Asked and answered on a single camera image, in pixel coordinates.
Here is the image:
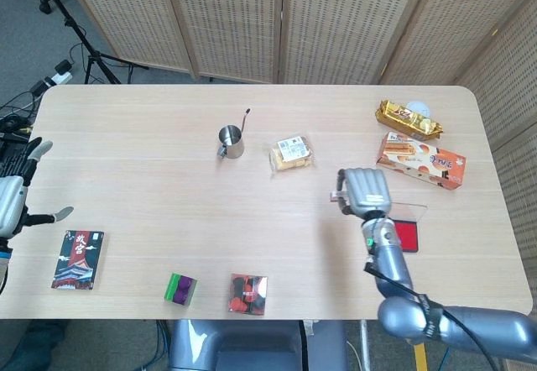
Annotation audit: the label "black tripod stand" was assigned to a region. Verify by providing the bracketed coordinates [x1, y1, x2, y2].
[31, 0, 150, 86]

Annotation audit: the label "wooden rattan folding screen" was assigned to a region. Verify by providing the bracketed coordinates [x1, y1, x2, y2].
[58, 0, 537, 371]

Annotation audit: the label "red ink pad clear lid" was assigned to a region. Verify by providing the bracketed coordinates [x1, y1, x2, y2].
[388, 201, 430, 254]

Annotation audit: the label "white round disc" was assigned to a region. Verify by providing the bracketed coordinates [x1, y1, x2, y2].
[405, 99, 433, 121]

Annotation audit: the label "clear-wrapped cracker packet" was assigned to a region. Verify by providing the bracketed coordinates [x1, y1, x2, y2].
[268, 134, 317, 178]

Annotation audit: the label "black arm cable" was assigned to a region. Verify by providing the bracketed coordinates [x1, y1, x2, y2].
[362, 219, 509, 371]

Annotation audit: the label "orange biscuit box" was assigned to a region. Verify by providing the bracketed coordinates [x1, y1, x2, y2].
[375, 131, 468, 191]

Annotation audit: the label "stainless steel gooseneck pitcher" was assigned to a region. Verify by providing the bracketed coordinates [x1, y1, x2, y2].
[216, 107, 252, 160]

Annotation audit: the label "clear box orange black pieces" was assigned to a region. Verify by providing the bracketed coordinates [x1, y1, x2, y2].
[228, 272, 269, 316]

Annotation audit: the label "green purple toy block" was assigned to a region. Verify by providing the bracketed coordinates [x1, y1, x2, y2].
[163, 272, 199, 306]

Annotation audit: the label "white power strip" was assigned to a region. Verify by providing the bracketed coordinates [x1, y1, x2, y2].
[29, 72, 72, 95]

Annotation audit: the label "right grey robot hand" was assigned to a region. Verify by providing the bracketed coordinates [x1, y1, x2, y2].
[335, 167, 394, 222]

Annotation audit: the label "gold foil snack packet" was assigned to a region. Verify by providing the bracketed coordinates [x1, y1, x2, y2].
[373, 99, 445, 141]

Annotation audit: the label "grey robot torso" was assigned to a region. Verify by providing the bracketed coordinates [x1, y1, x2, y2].
[167, 319, 350, 371]

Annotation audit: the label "metal table leg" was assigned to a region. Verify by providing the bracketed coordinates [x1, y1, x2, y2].
[359, 319, 373, 371]

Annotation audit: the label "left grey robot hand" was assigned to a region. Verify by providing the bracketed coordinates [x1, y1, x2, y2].
[0, 137, 76, 238]

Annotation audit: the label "dark illustrated book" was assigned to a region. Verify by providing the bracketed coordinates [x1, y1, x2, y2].
[50, 229, 106, 291]

